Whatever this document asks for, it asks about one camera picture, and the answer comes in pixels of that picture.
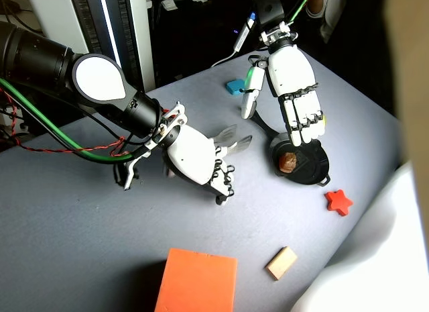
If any green cable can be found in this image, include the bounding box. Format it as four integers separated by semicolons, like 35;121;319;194
0;77;135;164
287;0;314;25

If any large orange block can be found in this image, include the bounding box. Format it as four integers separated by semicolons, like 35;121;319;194
154;247;239;312

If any wooden rectangular block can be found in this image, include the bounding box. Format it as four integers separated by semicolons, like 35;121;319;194
265;246;298;281

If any grey table cloth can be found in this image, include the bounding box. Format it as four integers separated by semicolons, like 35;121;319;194
0;50;413;312

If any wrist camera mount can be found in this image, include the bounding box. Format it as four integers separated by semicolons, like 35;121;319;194
113;152;141;191

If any red twisted cable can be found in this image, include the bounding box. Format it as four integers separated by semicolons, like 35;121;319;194
0;87;127;158

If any black cast iron pan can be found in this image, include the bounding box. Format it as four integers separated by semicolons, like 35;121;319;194
249;107;332;187

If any black cable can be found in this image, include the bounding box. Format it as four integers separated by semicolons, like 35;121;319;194
0;90;150;165

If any white backdrop sheet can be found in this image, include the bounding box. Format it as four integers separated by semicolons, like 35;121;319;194
290;160;429;312

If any white upright column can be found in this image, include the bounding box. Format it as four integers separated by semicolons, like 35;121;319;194
25;0;157;91

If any beige upright panel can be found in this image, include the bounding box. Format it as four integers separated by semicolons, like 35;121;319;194
385;0;429;205

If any brown toy meat chunk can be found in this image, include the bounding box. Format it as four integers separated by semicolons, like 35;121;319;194
278;152;298;173

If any blue block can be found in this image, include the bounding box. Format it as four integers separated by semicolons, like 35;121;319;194
226;79;247;97

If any white adapter stick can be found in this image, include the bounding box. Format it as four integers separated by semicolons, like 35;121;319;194
210;12;257;68

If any person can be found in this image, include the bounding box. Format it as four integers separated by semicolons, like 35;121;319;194
306;0;353;44

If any red star block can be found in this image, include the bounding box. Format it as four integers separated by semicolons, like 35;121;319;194
324;189;355;217

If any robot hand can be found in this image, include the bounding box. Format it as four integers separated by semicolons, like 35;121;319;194
162;123;235;205
241;45;326;148

